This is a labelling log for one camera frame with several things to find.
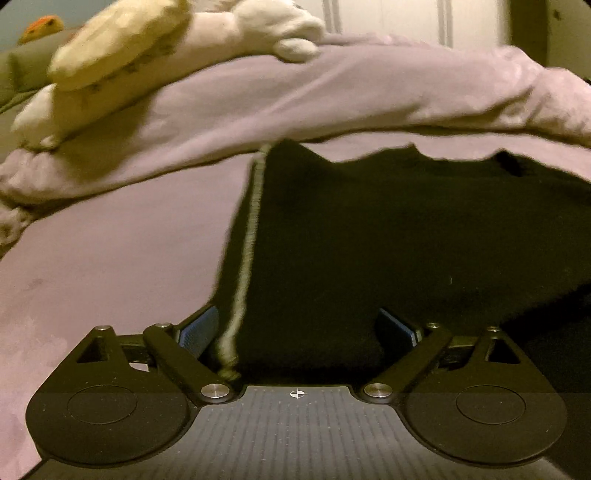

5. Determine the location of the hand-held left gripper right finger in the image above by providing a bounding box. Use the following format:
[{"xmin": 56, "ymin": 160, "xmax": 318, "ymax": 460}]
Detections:
[{"xmin": 361, "ymin": 308, "xmax": 532, "ymax": 406}]

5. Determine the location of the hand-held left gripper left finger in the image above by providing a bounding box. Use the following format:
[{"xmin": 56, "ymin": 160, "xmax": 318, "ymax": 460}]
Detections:
[{"xmin": 69, "ymin": 305, "xmax": 235, "ymax": 406}]

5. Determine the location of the black knit sweater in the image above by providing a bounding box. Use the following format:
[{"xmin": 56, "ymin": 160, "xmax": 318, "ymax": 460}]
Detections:
[{"xmin": 203, "ymin": 138, "xmax": 591, "ymax": 407}]

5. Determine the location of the purple blanket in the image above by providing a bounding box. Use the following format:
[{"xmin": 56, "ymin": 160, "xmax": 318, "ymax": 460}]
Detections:
[{"xmin": 0, "ymin": 32, "xmax": 591, "ymax": 245}]

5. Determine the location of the olive green cushion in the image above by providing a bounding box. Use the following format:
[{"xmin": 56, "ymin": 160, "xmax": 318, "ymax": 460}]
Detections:
[{"xmin": 0, "ymin": 25, "xmax": 79, "ymax": 114}]

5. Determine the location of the white wardrobe door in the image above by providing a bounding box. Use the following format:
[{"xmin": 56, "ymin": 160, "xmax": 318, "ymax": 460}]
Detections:
[{"xmin": 318, "ymin": 0, "xmax": 511, "ymax": 49}]

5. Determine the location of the white plush toy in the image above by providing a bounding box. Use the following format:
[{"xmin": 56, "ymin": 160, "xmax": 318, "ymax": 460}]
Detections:
[{"xmin": 11, "ymin": 0, "xmax": 326, "ymax": 151}]

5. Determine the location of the dark wooden furniture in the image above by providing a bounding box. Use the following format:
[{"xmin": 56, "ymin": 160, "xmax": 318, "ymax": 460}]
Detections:
[{"xmin": 510, "ymin": 0, "xmax": 591, "ymax": 84}]

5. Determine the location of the orange plush toy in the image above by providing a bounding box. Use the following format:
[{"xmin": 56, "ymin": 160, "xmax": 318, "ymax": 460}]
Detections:
[{"xmin": 18, "ymin": 15, "xmax": 65, "ymax": 44}]

